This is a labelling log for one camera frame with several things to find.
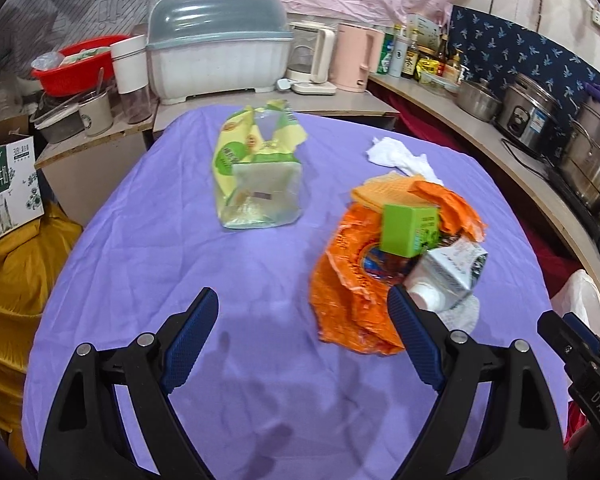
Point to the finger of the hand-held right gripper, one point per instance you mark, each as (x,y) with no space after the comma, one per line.
(560,337)
(587,337)

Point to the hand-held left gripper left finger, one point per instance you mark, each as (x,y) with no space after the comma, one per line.
(190,340)

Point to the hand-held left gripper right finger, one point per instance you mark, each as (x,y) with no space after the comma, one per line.
(415,340)

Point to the white plastic bag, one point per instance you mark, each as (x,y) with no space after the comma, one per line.
(580,300)

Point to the orange plastic bag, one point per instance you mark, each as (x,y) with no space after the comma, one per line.
(345,280)

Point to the orange foam net sleeve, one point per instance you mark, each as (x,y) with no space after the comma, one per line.
(380,192)

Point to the white plastic bottle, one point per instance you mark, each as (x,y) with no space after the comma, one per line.
(427,297)

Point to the white patterned wrapper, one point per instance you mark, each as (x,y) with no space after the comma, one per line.
(462,317)

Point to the white tube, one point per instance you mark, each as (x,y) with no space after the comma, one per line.
(450,270)

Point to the dark red cloth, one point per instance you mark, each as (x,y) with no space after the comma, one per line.
(545,255)

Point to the purple tablecloth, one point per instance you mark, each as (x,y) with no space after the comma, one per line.
(260,270)

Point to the green cardboard box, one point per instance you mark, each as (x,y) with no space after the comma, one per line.
(397,230)

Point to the black induction cooker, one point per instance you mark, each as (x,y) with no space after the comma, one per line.
(580,205)

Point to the curved counter shelf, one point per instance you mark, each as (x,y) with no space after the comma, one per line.
(520,175)

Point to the yellow cloth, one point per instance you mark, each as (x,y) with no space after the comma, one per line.
(15,300)

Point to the white crumpled tissue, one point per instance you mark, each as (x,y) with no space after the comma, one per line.
(390,152)

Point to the yellow green plastic bag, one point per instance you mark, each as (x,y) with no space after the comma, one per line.
(240,150)

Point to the steel rice cooker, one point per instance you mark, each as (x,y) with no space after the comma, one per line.
(527,115)

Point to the printed cardboard box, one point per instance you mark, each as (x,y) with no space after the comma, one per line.
(10,195)

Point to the white mug with utensils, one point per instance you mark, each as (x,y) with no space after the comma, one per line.
(96,115)

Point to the steel pot with lid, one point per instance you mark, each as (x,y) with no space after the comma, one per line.
(477,100)

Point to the wooden side table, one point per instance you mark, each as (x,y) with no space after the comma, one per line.
(330,105)

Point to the grey metal tray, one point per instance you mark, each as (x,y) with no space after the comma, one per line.
(60,122)

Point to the yellow seasoning packets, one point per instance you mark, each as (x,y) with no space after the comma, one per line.
(430,70)

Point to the white power plug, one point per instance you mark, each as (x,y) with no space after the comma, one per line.
(285,85)

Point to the white dish rack grey lid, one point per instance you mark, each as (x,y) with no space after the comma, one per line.
(215,65)

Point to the white blender cup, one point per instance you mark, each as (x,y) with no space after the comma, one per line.
(130,70)

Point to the yellow cap bottle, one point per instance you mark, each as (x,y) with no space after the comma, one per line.
(455,65)

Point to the dark sauce bottle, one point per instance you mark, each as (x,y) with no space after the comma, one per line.
(411,60)

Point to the white seasoning bottle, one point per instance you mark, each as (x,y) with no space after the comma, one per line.
(399,57)

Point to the green canister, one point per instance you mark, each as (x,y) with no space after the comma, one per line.
(385,55)

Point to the red plastic basin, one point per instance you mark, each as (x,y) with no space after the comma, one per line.
(60,80)

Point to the small dark bottle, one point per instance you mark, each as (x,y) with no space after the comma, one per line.
(443,50)

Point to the pink electric kettle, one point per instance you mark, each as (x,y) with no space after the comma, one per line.
(350,55)

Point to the navy printed cloth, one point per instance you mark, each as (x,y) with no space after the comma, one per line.
(510,45)

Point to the white electric kettle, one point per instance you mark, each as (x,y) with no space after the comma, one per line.
(320,55)

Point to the white green box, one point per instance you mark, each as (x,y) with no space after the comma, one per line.
(425,30)

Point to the grey striped cloth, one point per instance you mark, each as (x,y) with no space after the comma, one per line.
(80,5)

